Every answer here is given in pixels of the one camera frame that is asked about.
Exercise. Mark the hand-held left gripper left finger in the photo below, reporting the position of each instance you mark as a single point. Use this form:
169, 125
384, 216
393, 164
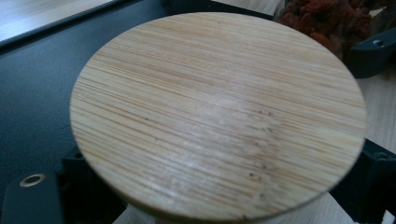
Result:
90, 199

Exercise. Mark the glass jar of red berries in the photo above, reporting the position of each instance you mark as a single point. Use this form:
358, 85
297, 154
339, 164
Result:
317, 21

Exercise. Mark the black metal two-tier rack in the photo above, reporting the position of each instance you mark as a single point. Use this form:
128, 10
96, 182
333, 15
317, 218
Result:
37, 93

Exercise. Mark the wooden cylinder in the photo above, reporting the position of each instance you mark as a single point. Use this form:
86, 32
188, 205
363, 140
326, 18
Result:
218, 109

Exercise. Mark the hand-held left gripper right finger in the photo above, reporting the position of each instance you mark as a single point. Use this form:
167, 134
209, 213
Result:
370, 183

